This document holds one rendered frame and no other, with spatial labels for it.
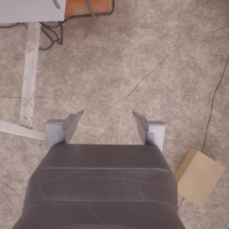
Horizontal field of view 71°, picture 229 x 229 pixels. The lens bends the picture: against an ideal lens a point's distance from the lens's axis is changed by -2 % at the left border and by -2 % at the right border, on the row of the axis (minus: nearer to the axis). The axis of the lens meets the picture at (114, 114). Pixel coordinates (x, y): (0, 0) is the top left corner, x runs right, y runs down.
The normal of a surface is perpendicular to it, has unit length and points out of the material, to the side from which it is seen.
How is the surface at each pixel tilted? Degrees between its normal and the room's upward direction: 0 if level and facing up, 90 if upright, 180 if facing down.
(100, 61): 0
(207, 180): 0
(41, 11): 90
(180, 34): 0
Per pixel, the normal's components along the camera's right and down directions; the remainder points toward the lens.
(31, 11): -0.05, 0.99
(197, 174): -0.10, -0.11
